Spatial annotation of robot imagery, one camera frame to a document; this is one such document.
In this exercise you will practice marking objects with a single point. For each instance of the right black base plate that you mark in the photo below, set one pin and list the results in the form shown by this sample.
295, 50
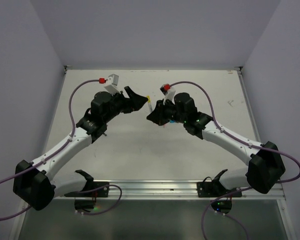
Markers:
209, 189

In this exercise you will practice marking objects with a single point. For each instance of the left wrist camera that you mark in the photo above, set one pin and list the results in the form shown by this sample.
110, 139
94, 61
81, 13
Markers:
111, 84

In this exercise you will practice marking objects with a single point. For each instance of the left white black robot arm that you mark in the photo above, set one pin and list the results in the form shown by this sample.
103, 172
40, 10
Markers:
36, 183

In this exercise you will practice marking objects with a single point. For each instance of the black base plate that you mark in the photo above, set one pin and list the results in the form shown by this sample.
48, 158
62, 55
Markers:
209, 189
102, 192

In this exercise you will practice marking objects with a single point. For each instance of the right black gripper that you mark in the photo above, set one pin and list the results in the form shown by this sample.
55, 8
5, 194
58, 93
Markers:
158, 115

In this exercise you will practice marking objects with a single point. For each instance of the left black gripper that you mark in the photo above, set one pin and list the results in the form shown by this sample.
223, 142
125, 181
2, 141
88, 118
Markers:
134, 103

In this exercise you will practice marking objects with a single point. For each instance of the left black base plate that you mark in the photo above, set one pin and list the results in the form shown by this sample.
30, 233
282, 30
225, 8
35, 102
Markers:
102, 192

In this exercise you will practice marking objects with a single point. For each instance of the aluminium mounting rail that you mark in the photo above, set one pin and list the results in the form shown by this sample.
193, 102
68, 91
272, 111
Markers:
146, 189

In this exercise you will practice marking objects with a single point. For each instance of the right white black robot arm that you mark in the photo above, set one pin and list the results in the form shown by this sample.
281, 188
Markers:
264, 165

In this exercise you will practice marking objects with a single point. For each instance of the white yellow pen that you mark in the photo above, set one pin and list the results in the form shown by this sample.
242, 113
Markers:
150, 106

